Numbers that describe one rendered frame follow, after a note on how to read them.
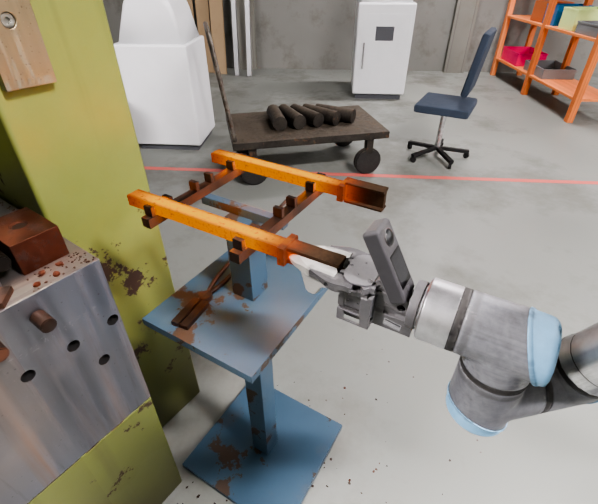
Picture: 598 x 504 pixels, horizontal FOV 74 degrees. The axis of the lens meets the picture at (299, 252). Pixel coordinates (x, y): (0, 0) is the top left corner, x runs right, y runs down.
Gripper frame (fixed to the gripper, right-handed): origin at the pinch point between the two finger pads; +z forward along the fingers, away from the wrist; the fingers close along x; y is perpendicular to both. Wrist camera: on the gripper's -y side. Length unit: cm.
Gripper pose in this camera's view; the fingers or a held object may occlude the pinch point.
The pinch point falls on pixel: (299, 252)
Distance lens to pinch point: 62.7
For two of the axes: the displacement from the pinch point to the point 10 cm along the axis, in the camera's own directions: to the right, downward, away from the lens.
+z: -8.7, -3.0, 4.0
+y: 0.0, 8.0, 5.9
